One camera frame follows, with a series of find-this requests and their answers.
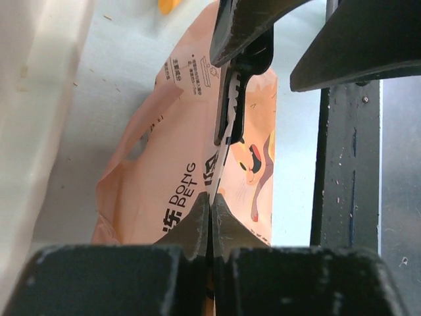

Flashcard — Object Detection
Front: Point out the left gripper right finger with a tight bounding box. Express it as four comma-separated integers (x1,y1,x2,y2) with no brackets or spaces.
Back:
210,194,409,315

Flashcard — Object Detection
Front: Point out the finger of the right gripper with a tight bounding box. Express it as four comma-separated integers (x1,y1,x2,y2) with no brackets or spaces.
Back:
290,0,420,92
210,0,306,68

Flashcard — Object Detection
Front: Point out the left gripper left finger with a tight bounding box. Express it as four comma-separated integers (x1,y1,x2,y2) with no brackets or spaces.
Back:
3,193,210,315

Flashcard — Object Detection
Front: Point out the yellow plastic scoop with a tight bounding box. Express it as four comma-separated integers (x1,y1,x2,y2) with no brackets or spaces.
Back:
158,0,182,15

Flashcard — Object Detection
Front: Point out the pink cat litter bag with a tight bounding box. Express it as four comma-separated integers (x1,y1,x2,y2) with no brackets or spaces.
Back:
91,2,278,244

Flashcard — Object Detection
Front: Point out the white orange litter box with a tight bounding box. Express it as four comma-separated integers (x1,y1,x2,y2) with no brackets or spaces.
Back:
1,1,95,301

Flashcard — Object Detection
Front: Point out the black bag clip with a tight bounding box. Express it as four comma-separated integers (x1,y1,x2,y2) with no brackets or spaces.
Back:
214,27,274,146

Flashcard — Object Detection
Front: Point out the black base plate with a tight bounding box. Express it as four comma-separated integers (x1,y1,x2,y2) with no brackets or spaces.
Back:
310,80,382,252

